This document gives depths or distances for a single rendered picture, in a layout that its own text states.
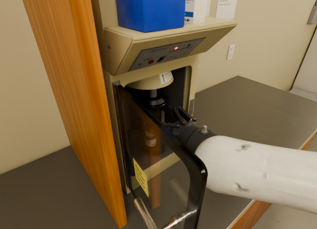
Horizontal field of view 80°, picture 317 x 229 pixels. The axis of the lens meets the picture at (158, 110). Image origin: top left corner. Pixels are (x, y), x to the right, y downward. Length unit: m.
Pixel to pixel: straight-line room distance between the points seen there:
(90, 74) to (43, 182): 0.64
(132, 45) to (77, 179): 0.64
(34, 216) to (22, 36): 0.61
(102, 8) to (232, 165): 0.38
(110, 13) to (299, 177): 0.43
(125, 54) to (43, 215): 0.62
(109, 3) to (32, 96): 0.57
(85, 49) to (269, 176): 0.34
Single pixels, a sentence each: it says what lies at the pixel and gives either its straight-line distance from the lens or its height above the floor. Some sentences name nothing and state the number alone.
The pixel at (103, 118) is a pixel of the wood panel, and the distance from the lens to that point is 0.40.
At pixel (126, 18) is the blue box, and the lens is 0.42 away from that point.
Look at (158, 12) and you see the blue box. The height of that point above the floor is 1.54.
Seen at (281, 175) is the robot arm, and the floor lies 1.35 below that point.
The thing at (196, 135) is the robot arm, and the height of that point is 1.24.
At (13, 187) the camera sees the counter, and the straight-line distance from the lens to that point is 0.95.
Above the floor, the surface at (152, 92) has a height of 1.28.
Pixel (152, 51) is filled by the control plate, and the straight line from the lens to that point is 0.41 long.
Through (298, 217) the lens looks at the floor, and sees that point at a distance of 2.13.
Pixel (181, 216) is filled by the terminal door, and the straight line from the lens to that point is 0.38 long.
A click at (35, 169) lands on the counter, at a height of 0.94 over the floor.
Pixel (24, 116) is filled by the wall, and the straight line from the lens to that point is 0.94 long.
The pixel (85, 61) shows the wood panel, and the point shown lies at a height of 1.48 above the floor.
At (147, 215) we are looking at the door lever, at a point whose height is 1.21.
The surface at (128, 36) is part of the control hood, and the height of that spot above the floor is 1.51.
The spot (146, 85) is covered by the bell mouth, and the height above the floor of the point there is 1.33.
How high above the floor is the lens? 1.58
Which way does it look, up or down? 32 degrees down
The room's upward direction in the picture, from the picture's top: straight up
